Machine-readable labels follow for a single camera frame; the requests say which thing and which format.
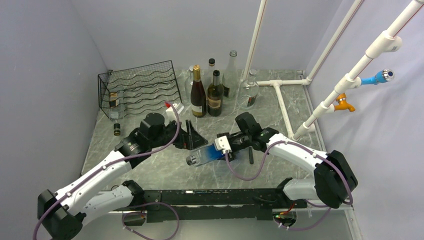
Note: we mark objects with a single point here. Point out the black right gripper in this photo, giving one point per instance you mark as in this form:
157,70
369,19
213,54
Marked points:
231,156

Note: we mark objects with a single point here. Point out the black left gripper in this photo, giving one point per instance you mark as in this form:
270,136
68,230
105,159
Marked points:
190,140

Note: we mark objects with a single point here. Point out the blue glass bottle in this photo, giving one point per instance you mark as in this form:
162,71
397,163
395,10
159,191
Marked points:
205,154

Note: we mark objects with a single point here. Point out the amber bottle gold foil neck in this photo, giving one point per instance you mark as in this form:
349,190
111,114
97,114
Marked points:
197,95

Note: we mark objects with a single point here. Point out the dark bottle silver cap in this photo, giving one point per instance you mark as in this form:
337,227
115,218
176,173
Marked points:
215,94

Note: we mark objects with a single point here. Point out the clear bottle red label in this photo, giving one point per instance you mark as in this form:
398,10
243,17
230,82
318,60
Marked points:
188,83

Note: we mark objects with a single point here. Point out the clear bottle green label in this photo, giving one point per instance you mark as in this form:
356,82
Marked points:
248,91

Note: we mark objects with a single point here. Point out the clear frosted short bottle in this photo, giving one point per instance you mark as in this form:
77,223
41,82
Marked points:
208,76

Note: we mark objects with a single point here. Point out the clear bottle with dark label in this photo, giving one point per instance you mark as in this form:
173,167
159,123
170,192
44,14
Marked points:
230,76

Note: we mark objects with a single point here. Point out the small bottle black cap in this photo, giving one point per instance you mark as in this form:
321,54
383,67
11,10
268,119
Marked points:
116,127

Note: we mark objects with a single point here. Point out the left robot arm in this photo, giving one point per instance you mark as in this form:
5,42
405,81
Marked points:
63,213

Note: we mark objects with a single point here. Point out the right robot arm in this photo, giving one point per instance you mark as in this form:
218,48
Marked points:
332,181

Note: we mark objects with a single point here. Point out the orange tap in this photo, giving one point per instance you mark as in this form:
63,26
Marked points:
342,104

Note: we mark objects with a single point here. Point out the blue tap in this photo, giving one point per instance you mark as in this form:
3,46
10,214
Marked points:
383,76

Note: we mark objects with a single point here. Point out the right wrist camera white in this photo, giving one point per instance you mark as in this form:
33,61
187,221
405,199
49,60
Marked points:
222,144

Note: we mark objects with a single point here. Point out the black handled hammer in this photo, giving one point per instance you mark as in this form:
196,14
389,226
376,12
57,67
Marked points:
251,156

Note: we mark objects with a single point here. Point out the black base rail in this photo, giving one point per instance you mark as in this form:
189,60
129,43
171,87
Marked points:
214,204

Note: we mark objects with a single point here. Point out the black wire wine rack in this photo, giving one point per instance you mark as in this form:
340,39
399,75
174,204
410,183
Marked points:
136,91

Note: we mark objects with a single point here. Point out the white pvc pipe frame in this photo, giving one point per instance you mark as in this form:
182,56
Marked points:
333,38

